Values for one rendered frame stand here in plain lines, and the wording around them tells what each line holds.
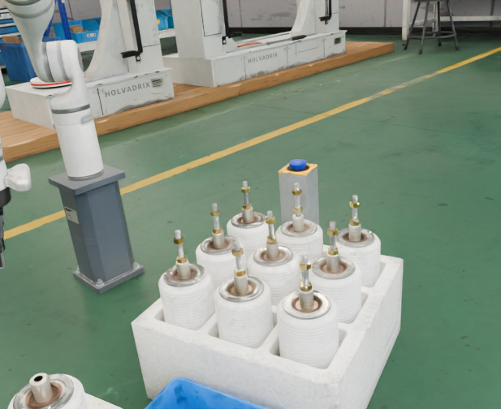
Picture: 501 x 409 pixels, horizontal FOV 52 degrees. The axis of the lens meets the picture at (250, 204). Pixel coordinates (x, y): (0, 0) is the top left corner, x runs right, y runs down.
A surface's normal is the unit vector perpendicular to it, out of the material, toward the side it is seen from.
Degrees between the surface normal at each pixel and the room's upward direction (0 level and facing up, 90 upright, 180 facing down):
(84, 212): 91
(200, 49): 90
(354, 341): 0
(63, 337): 0
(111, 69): 90
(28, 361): 0
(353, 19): 90
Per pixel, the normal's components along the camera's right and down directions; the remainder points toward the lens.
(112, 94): 0.70, 0.23
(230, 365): -0.48, 0.39
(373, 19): -0.71, 0.34
